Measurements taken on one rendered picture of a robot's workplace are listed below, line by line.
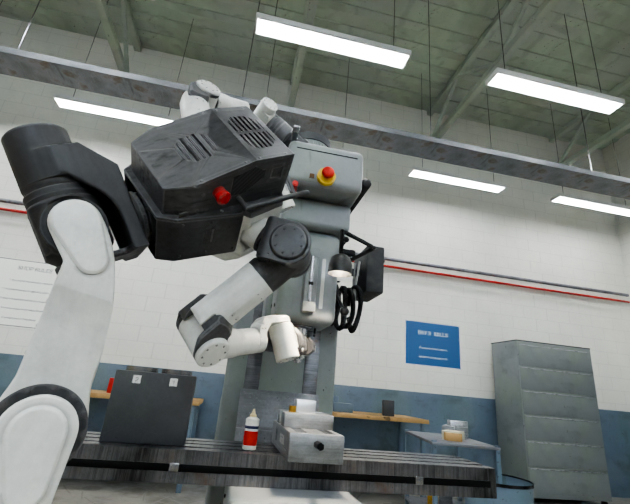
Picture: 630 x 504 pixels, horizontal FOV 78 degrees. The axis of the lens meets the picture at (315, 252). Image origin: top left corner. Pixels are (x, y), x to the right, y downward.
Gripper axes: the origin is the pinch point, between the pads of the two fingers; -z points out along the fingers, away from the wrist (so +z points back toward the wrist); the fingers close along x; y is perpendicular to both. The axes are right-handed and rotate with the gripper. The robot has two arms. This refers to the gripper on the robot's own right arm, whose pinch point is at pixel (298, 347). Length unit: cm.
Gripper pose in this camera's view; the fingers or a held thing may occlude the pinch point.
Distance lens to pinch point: 132.9
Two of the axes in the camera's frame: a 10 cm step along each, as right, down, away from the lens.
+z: -1.5, -3.4, -9.3
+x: -9.9, -0.3, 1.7
